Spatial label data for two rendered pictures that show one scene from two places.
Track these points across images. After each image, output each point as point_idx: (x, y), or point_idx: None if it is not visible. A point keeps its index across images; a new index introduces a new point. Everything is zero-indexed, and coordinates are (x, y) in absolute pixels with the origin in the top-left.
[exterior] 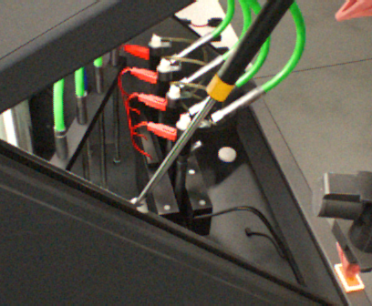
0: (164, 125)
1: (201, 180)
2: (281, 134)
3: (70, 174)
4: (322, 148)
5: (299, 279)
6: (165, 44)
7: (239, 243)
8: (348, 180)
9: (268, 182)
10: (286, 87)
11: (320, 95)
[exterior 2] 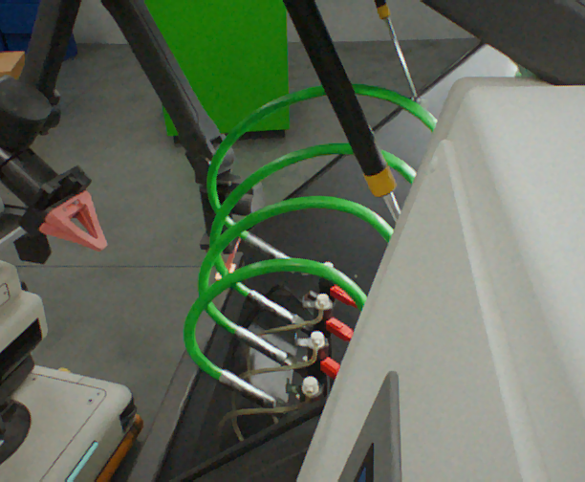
0: (342, 295)
1: (300, 348)
2: (159, 409)
3: (458, 65)
4: None
5: (233, 343)
6: (294, 388)
7: (264, 384)
8: (241, 181)
9: (197, 416)
10: None
11: None
